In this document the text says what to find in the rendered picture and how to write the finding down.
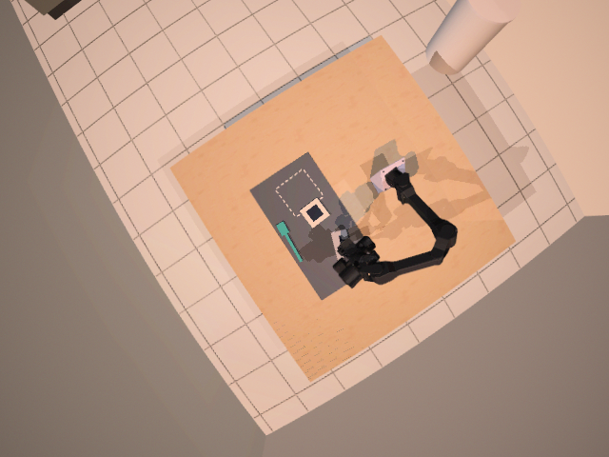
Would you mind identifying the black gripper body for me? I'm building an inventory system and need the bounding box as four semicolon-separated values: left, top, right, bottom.
333;236;376;274

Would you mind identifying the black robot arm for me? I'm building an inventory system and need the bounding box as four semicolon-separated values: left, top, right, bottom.
337;167;458;288

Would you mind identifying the cream tile with dark rectangle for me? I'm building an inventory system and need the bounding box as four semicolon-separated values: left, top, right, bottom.
300;198;330;228

